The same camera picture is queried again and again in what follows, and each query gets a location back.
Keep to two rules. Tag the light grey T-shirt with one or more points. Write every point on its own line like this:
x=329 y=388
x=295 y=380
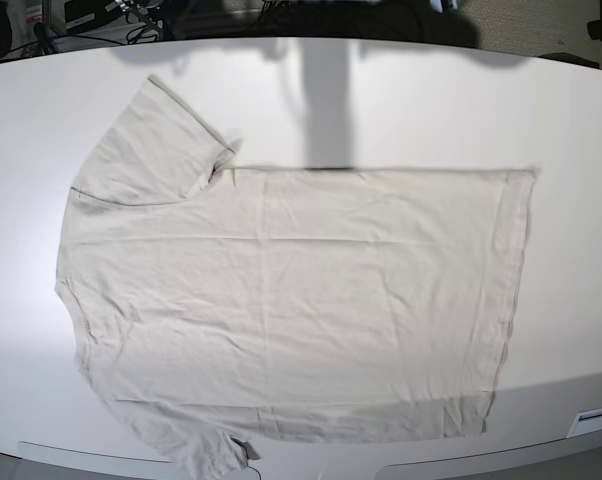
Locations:
x=213 y=305

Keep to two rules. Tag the white label sticker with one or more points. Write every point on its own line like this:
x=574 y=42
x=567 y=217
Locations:
x=586 y=422

